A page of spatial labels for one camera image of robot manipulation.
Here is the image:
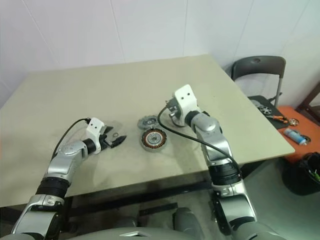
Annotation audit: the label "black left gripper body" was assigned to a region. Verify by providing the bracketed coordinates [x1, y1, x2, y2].
[99, 131, 114, 152]

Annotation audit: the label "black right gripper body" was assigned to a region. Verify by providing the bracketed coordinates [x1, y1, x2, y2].
[168, 107, 186, 122]

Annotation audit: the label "grey round motor lid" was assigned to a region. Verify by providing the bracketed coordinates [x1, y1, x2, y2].
[137, 114, 161, 130]

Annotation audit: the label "motor housing with copper stator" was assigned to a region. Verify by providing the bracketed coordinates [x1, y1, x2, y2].
[139, 127, 168, 151]

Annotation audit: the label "silver spoked wheel part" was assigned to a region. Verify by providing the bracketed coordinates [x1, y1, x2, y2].
[258, 103, 273, 116]

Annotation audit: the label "grey robot torso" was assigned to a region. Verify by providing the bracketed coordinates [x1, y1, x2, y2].
[7, 226, 288, 240]

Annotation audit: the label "grey folding chair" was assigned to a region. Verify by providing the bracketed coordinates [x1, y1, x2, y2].
[230, 55, 288, 130]

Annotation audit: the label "large dark rounded shape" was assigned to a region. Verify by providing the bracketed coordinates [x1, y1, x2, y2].
[172, 207, 206, 240]

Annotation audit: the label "orange stool surface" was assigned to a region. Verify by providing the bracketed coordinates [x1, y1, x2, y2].
[277, 105, 320, 163]

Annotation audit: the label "blue spray can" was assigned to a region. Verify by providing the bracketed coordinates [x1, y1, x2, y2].
[283, 127, 312, 145]

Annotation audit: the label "black waste bin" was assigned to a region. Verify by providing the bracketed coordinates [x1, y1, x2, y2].
[281, 152, 320, 196]

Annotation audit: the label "green plastic scrap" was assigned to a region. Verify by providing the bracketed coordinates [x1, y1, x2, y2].
[308, 168, 320, 181]

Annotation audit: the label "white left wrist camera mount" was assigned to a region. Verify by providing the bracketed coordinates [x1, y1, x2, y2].
[86, 117, 108, 154]

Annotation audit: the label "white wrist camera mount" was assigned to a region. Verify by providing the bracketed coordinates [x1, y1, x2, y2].
[86, 117, 108, 154]
[164, 84, 201, 121]

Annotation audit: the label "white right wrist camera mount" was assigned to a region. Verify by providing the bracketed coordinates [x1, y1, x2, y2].
[164, 84, 201, 121]

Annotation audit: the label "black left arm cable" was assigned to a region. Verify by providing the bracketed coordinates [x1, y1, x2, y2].
[51, 117, 91, 161]

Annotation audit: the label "black metal table frame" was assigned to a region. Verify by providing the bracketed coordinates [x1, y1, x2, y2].
[62, 179, 213, 226]

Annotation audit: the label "orange handled pliers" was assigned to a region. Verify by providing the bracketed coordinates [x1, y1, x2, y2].
[266, 114, 288, 123]

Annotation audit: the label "brown wooden frame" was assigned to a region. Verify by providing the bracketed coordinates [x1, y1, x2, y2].
[296, 83, 320, 118]

